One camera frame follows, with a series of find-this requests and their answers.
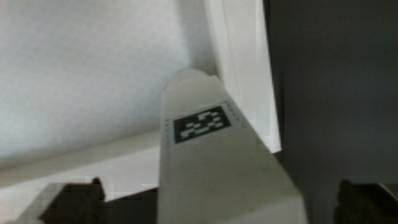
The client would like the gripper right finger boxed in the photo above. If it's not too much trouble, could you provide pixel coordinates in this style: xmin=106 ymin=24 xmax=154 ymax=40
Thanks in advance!
xmin=334 ymin=180 xmax=398 ymax=224

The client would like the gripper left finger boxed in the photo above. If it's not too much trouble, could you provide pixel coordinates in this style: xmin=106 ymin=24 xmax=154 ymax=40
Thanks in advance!
xmin=14 ymin=178 xmax=112 ymax=224

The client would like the white desk top tray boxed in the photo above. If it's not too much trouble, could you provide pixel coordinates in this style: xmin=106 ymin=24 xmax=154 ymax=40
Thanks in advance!
xmin=0 ymin=0 xmax=281 ymax=224

